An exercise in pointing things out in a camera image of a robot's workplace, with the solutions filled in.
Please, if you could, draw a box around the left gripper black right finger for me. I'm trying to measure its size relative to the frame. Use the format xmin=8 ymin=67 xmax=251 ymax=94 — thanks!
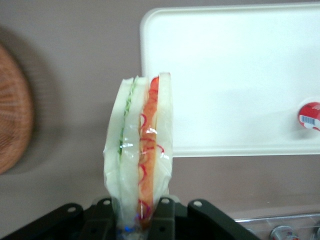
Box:
xmin=149 ymin=196 xmax=262 ymax=240

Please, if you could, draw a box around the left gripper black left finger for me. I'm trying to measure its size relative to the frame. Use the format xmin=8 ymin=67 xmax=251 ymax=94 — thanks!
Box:
xmin=0 ymin=198 xmax=119 ymax=240

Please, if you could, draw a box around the plastic sandwich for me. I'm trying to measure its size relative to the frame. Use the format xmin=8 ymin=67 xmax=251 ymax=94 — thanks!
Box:
xmin=102 ymin=71 xmax=175 ymax=240

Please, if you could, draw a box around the woven wicker basket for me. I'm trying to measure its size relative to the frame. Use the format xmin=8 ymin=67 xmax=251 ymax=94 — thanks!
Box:
xmin=0 ymin=43 xmax=35 ymax=176

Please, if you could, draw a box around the white plastic tray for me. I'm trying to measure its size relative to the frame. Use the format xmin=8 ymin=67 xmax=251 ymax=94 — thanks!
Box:
xmin=139 ymin=2 xmax=320 ymax=158

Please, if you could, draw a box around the silver topped drink can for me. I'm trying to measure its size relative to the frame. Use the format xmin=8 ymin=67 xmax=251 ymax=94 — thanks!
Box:
xmin=269 ymin=225 xmax=298 ymax=240

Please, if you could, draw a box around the clear container with cans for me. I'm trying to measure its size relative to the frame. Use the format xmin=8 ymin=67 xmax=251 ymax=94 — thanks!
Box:
xmin=233 ymin=212 xmax=320 ymax=240

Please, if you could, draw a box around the red white drink bottle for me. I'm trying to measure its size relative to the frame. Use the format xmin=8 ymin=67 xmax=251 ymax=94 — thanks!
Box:
xmin=297 ymin=101 xmax=320 ymax=132

